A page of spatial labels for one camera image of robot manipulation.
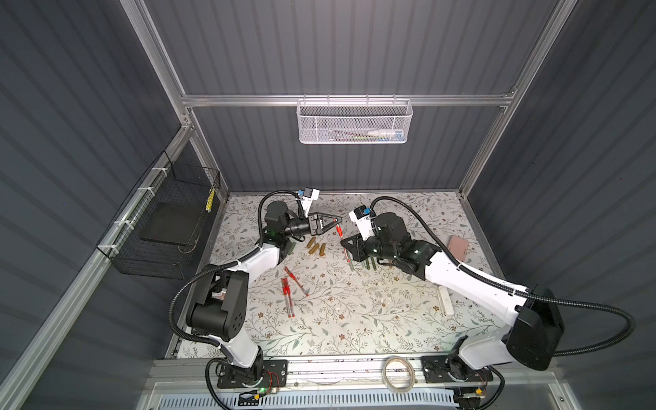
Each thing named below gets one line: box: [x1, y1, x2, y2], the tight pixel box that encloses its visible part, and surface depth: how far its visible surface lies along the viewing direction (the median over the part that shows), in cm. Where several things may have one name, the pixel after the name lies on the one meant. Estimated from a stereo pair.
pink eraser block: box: [448, 235, 469, 263], surface depth 103 cm
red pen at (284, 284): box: [281, 277, 292, 319], surface depth 93 cm
